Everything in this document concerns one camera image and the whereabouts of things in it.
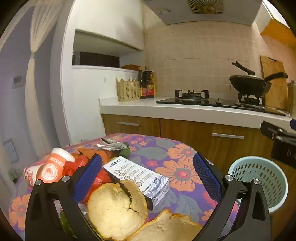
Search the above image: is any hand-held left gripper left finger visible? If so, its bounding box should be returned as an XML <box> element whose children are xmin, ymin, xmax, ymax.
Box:
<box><xmin>25</xmin><ymin>153</ymin><xmax>103</xmax><ymax>241</ymax></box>

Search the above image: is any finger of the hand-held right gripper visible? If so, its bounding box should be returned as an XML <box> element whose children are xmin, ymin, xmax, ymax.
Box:
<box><xmin>260</xmin><ymin>120</ymin><xmax>296</xmax><ymax>145</ymax></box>

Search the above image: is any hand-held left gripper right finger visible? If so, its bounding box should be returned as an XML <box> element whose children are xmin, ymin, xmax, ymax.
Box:
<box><xmin>193</xmin><ymin>152</ymin><xmax>271</xmax><ymax>241</ymax></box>

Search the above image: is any red plastic bag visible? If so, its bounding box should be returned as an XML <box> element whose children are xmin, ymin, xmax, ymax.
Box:
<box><xmin>62</xmin><ymin>156</ymin><xmax>114</xmax><ymax>204</ymax></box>

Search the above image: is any light blue plastic basket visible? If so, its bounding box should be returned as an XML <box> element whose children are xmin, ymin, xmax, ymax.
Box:
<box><xmin>228</xmin><ymin>156</ymin><xmax>289</xmax><ymax>214</ymax></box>

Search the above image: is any round bread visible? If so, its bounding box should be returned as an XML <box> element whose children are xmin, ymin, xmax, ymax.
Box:
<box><xmin>87</xmin><ymin>180</ymin><xmax>149</xmax><ymax>241</ymax></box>

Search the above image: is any grey white carton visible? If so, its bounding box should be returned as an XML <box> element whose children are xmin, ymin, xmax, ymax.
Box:
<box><xmin>102</xmin><ymin>156</ymin><xmax>170</xmax><ymax>211</ymax></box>

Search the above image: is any orange snack wrapper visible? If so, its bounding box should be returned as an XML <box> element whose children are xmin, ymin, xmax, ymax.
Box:
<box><xmin>77</xmin><ymin>148</ymin><xmax>116</xmax><ymax>163</ymax></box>

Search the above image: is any orange white paper cup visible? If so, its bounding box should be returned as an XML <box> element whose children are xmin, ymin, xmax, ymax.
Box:
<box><xmin>36</xmin><ymin>148</ymin><xmax>76</xmax><ymax>184</ymax></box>
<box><xmin>23</xmin><ymin>163</ymin><xmax>45</xmax><ymax>188</ymax></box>

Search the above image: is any silver foil wrapper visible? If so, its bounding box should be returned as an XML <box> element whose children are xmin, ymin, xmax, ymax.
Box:
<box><xmin>96</xmin><ymin>137</ymin><xmax>130</xmax><ymax>151</ymax></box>

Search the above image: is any black wok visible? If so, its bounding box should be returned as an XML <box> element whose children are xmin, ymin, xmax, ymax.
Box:
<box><xmin>229</xmin><ymin>72</ymin><xmax>288</xmax><ymax>96</ymax></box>

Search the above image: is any green vegetable scrap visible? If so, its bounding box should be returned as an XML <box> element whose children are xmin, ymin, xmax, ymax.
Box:
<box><xmin>60</xmin><ymin>208</ymin><xmax>75</xmax><ymax>235</ymax></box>

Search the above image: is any wooden cutting board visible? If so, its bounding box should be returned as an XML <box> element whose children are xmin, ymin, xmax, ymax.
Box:
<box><xmin>259</xmin><ymin>55</ymin><xmax>289</xmax><ymax>111</ymax></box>

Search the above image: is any bread slice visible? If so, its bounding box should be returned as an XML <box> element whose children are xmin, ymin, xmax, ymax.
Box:
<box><xmin>126</xmin><ymin>209</ymin><xmax>204</xmax><ymax>241</ymax></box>

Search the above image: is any white kitchen countertop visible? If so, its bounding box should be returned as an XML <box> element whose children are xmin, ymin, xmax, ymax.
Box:
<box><xmin>99</xmin><ymin>96</ymin><xmax>296</xmax><ymax>130</ymax></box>

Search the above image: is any black gas stove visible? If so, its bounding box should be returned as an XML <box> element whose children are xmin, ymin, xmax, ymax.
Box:
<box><xmin>156</xmin><ymin>89</ymin><xmax>287</xmax><ymax>116</ymax></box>

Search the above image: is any beige utensil holder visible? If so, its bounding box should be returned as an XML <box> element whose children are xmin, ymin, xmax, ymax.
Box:
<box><xmin>116</xmin><ymin>80</ymin><xmax>140</xmax><ymax>102</ymax></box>

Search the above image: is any white curtain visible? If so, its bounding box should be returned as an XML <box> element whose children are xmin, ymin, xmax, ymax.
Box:
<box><xmin>23</xmin><ymin>0</ymin><xmax>77</xmax><ymax>163</ymax></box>

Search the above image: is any slim dark sauce bottle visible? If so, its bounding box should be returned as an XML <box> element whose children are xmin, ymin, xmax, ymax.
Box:
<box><xmin>138</xmin><ymin>67</ymin><xmax>147</xmax><ymax>99</ymax></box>

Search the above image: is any large dark sauce bottle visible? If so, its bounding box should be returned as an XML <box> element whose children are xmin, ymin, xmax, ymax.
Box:
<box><xmin>143</xmin><ymin>66</ymin><xmax>155</xmax><ymax>98</ymax></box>

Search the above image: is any white range hood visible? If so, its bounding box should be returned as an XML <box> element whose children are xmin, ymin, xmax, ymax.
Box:
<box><xmin>141</xmin><ymin>0</ymin><xmax>264</xmax><ymax>26</ymax></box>

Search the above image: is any long metal cabinet handle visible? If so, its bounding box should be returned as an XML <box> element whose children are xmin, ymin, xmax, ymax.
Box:
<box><xmin>211</xmin><ymin>133</ymin><xmax>245</xmax><ymax>140</ymax></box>

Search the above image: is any wok lid with black handle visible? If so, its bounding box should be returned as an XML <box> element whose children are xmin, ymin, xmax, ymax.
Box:
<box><xmin>231</xmin><ymin>61</ymin><xmax>264</xmax><ymax>80</ymax></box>

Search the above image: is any white wall box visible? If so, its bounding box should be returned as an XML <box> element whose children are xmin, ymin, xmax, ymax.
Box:
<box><xmin>2</xmin><ymin>138</ymin><xmax>19</xmax><ymax>164</ymax></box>

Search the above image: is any orange wall cabinet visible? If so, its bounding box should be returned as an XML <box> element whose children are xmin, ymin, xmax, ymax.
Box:
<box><xmin>261</xmin><ymin>19</ymin><xmax>294</xmax><ymax>50</ymax></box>

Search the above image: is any wall switch panel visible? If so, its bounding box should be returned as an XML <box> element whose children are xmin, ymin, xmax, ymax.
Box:
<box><xmin>12</xmin><ymin>75</ymin><xmax>25</xmax><ymax>88</ymax></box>

